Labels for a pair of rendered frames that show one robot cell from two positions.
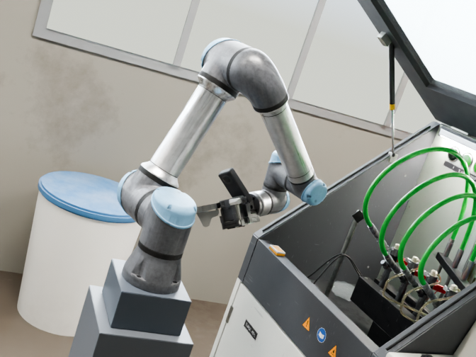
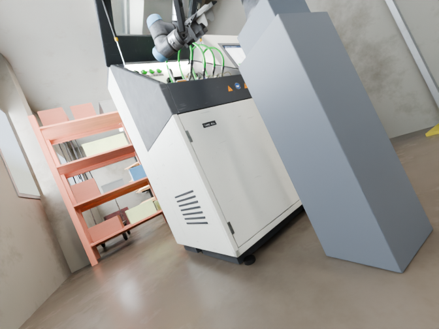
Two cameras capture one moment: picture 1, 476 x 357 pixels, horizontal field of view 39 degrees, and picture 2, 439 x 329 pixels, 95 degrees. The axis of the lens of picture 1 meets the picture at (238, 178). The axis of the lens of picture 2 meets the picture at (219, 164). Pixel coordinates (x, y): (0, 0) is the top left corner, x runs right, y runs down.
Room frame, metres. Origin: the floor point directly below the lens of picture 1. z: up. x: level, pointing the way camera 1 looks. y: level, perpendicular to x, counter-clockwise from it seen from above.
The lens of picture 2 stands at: (2.02, 0.83, 0.46)
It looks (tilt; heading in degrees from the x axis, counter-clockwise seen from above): 2 degrees up; 267
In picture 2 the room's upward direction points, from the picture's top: 25 degrees counter-clockwise
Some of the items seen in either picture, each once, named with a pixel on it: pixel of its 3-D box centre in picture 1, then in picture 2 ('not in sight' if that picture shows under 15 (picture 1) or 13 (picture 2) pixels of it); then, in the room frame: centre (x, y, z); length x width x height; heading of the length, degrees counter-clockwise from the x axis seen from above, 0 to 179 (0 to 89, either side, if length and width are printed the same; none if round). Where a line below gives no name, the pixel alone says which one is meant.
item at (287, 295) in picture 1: (304, 312); (220, 91); (1.78, -0.30, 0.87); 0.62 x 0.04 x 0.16; 31
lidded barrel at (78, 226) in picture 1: (78, 253); not in sight; (2.90, 0.59, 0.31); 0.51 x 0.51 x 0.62
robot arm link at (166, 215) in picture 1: (168, 219); not in sight; (1.60, 0.13, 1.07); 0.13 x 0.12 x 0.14; 40
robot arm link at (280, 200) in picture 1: (271, 200); (164, 49); (1.97, -0.12, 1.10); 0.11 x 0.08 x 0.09; 148
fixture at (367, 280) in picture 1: (397, 329); not in sight; (1.80, -0.56, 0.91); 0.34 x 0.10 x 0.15; 31
